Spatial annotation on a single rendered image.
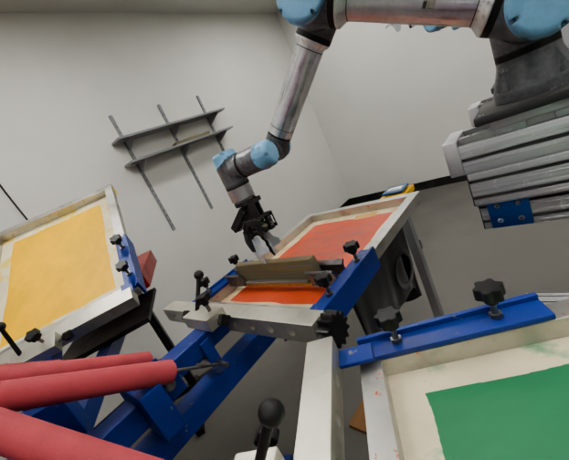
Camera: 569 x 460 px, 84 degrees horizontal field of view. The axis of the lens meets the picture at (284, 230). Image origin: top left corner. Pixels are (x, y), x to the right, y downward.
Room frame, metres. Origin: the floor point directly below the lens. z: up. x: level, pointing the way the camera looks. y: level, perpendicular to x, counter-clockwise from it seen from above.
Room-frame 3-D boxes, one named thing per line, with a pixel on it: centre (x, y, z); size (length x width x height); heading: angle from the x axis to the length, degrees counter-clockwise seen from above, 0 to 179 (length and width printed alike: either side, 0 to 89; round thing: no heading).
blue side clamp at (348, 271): (0.77, -0.09, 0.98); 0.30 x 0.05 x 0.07; 134
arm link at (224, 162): (0.96, 0.07, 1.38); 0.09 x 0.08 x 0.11; 59
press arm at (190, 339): (0.74, 0.33, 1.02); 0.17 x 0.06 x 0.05; 134
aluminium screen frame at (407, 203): (1.13, -0.07, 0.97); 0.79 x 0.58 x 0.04; 134
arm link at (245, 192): (0.97, 0.07, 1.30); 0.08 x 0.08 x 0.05
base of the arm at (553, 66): (0.69, -0.64, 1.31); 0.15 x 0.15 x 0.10
